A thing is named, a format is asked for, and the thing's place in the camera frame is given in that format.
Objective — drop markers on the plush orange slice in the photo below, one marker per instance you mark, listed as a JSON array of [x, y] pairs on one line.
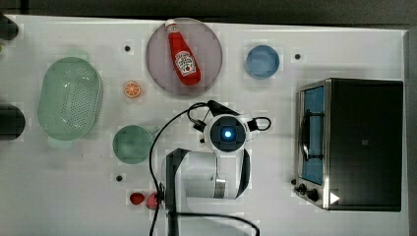
[[132, 89]]

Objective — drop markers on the green mug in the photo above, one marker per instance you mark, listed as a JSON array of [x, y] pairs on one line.
[[131, 144]]

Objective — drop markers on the green perforated colander basket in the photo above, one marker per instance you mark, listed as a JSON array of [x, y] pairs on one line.
[[70, 99]]

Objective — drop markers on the pink plush strawberry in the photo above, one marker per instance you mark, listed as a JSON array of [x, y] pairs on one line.
[[152, 201]]

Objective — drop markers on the black silver toaster oven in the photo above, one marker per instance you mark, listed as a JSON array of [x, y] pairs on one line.
[[349, 144]]

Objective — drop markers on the plush red ketchup bottle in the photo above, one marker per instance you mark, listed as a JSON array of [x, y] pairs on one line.
[[184, 61]]

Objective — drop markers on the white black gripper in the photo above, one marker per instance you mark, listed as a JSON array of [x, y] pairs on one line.
[[227, 131]]

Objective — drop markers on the black round object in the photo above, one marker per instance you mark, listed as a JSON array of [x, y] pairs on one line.
[[12, 122]]

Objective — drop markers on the blue bowl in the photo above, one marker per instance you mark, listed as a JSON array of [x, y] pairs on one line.
[[262, 62]]

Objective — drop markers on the red plush strawberry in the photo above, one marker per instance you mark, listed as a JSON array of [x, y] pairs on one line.
[[137, 198]]

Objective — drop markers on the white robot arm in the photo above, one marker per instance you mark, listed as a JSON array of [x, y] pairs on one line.
[[221, 172]]

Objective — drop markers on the grey round plate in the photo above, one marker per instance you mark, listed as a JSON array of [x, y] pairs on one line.
[[204, 44]]

